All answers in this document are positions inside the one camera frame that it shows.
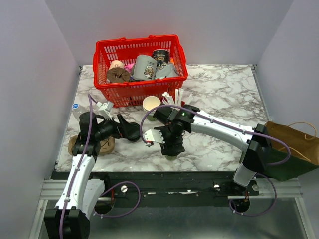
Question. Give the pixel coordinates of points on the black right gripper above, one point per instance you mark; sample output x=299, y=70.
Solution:
x=167, y=149

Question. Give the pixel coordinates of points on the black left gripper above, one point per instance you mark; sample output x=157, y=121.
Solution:
x=120, y=129

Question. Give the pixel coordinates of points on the black plastic cup lid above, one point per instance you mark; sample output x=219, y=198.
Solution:
x=132, y=131

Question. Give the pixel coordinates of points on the green paper coffee cup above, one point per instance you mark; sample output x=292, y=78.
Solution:
x=171, y=158

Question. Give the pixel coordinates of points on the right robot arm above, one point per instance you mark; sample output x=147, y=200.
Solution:
x=254, y=142

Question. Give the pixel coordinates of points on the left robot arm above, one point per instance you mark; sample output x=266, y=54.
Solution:
x=70, y=218

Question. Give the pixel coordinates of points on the red plastic shopping basket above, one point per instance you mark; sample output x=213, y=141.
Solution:
x=128, y=70

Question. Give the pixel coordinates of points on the stack of green paper cups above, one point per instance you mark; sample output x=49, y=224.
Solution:
x=149, y=103

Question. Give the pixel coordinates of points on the white wrapped straws bundle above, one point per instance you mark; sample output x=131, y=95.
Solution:
x=176, y=99

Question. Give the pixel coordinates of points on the clear plastic water bottle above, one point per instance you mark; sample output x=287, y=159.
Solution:
x=77, y=111

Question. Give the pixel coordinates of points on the brown crumpled cloth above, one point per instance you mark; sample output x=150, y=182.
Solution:
x=118, y=75

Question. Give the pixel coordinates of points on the grey printed cup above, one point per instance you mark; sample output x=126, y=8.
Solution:
x=144, y=68

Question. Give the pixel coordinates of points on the beige cup in basket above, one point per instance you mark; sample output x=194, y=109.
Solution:
x=116, y=64

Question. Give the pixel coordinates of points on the grey cloth in basket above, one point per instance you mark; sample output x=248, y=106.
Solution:
x=167, y=71

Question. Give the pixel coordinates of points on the black printed can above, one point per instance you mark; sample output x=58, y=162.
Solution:
x=162, y=57

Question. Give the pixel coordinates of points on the green bag holder stand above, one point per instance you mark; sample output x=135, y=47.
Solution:
x=297, y=165

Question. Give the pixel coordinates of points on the brown paper bag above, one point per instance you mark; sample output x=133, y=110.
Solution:
x=302, y=145

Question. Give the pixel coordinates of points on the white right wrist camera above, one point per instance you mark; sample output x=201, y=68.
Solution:
x=153, y=136

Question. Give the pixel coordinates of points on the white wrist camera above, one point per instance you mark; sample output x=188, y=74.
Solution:
x=104, y=109
x=153, y=136

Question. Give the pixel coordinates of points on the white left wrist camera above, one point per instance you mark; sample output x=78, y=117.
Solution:
x=104, y=109

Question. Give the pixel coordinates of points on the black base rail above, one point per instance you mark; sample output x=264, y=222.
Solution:
x=174, y=189

